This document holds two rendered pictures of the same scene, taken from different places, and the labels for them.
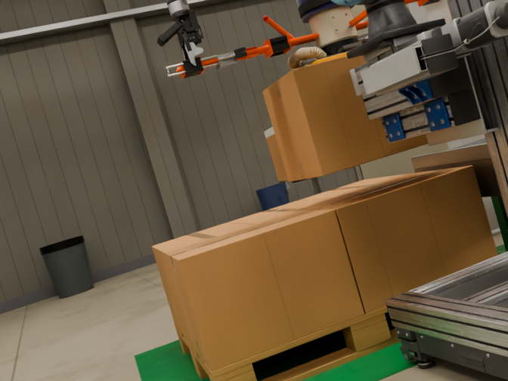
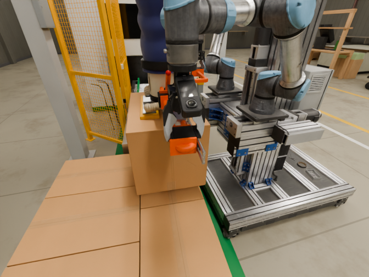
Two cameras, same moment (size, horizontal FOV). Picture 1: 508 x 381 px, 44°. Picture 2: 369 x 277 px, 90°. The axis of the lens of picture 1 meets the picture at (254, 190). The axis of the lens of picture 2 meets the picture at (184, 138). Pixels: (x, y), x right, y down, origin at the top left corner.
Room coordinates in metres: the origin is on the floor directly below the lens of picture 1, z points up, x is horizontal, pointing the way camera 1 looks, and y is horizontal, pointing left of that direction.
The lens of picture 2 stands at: (2.34, 0.56, 1.48)
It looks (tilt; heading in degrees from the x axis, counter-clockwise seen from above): 31 degrees down; 273
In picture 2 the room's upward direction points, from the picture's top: straight up
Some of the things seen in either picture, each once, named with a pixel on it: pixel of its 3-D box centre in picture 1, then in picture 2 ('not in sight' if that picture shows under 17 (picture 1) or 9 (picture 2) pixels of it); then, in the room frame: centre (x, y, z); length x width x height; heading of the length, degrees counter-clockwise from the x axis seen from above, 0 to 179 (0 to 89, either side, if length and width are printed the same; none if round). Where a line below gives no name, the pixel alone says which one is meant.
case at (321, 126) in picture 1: (357, 111); (164, 134); (2.52, -0.49, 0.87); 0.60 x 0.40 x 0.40; 105
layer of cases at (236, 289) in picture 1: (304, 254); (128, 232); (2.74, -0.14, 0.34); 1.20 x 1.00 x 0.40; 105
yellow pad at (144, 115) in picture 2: not in sight; (149, 103); (2.60, -0.46, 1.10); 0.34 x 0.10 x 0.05; 104
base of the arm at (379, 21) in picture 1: (388, 20); (263, 102); (1.92, -0.54, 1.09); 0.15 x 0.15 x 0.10
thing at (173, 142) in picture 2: (191, 68); (180, 139); (2.37, 0.10, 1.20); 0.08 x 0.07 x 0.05; 104
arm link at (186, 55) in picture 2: (178, 9); (180, 54); (2.37, 0.08, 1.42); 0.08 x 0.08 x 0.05
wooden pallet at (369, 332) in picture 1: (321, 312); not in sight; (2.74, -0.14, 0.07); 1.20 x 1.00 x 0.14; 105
